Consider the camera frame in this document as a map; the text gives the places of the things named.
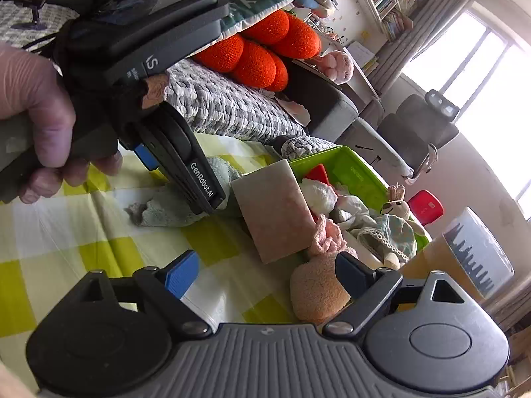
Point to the black stand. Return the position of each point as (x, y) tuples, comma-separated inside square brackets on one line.
[(35, 16)]

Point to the yellow cylinder container clear lid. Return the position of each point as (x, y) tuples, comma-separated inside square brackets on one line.
[(464, 253)]

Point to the red plastic chair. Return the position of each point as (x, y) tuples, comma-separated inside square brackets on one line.
[(427, 205)]

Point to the green plastic tray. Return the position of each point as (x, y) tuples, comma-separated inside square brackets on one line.
[(361, 174)]

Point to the orange segmented plush cushion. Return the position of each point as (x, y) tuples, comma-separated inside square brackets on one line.
[(253, 62)]

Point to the white cloth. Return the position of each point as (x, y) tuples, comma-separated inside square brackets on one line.
[(352, 209)]

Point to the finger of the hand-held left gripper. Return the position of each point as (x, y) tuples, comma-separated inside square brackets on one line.
[(145, 156)]

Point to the pink plush animal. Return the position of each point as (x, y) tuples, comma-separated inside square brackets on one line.
[(338, 64)]

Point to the rabbit doll blue dress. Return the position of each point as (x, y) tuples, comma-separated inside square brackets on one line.
[(386, 232)]

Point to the grey sofa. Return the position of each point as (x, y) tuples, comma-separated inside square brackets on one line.
[(327, 107)]

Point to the torn paper sheet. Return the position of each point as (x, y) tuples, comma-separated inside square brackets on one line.
[(298, 112)]

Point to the grey curtain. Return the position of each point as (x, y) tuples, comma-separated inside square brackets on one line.
[(439, 16)]

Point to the white plush toy red hat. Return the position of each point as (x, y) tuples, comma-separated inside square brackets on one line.
[(317, 192)]

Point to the light green cloth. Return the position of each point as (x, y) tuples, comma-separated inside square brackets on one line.
[(166, 211)]

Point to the large white sponge block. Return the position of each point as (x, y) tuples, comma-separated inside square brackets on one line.
[(269, 211)]

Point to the window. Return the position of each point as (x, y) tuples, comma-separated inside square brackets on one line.
[(489, 91)]

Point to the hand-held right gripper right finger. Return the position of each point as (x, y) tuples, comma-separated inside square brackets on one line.
[(352, 275)]

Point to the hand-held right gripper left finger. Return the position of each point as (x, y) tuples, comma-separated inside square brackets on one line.
[(181, 274)]

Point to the grey quilted ottoman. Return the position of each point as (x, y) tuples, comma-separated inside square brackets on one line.
[(307, 146)]

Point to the person's left hand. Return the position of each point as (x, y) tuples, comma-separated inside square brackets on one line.
[(29, 91)]

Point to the pink towel plush toy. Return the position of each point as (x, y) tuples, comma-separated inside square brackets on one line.
[(319, 286)]

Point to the grey white quilted sofa cover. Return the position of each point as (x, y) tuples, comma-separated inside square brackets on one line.
[(228, 103)]

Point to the yellow-green checked tablecloth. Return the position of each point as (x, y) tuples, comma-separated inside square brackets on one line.
[(62, 236)]

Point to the grey office chair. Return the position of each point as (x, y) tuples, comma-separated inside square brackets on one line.
[(415, 132)]

